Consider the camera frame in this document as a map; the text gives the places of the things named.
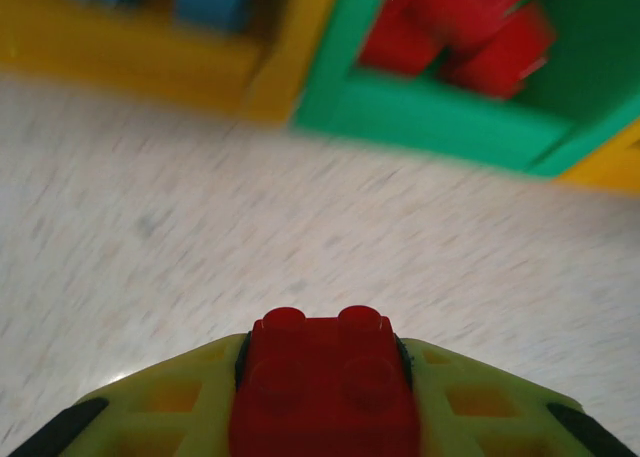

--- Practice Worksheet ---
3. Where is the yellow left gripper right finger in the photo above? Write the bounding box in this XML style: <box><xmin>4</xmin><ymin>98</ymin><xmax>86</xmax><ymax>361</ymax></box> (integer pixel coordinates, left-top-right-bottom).
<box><xmin>394</xmin><ymin>336</ymin><xmax>639</xmax><ymax>457</ymax></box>

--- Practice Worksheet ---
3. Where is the green plastic bin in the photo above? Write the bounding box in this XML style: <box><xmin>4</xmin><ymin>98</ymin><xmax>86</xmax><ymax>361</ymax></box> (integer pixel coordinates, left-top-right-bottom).
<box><xmin>289</xmin><ymin>0</ymin><xmax>640</xmax><ymax>178</ymax></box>

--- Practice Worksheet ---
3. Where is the red lego brick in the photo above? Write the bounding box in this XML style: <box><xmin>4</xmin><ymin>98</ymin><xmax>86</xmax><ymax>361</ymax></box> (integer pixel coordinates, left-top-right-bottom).
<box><xmin>228</xmin><ymin>305</ymin><xmax>424</xmax><ymax>457</ymax></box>
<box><xmin>439</xmin><ymin>0</ymin><xmax>559</xmax><ymax>101</ymax></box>
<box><xmin>358</xmin><ymin>0</ymin><xmax>501</xmax><ymax>77</ymax></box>

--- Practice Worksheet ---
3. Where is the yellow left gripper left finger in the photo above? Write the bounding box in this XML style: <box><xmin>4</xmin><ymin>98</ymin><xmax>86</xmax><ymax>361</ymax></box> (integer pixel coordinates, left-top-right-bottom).
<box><xmin>9</xmin><ymin>331</ymin><xmax>251</xmax><ymax>457</ymax></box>

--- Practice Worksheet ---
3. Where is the yellow plastic bin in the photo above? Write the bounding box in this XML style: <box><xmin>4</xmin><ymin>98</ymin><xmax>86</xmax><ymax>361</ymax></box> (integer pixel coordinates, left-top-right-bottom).
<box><xmin>0</xmin><ymin>0</ymin><xmax>346</xmax><ymax>126</ymax></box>
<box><xmin>552</xmin><ymin>121</ymin><xmax>640</xmax><ymax>196</ymax></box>

